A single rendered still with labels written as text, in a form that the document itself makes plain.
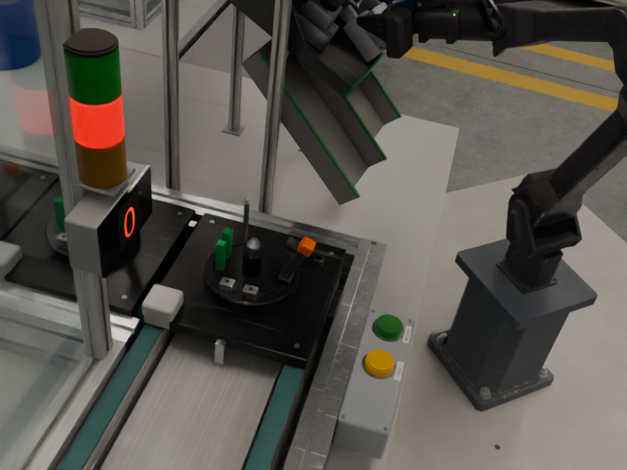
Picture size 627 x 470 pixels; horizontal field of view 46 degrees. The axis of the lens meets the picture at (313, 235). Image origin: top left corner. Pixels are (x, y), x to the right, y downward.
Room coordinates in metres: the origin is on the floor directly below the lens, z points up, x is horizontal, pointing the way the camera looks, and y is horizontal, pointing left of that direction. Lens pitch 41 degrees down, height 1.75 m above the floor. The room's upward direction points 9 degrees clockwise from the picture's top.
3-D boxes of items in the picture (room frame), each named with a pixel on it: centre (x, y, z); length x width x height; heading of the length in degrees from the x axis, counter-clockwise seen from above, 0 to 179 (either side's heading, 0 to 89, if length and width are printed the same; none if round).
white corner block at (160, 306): (0.70, 0.20, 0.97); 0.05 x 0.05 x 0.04; 81
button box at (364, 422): (0.66, -0.12, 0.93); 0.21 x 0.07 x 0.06; 171
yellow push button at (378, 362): (0.66, -0.12, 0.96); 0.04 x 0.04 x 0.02
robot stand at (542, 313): (0.78, -0.31, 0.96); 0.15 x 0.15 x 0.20; 32
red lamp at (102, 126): (0.61, 0.23, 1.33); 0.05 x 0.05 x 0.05
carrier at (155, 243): (0.82, 0.33, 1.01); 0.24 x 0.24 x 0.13; 81
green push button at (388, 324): (0.73, -0.13, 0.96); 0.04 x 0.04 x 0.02
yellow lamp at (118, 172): (0.61, 0.23, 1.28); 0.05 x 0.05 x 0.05
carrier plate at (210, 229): (0.78, 0.08, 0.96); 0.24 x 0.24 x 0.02; 81
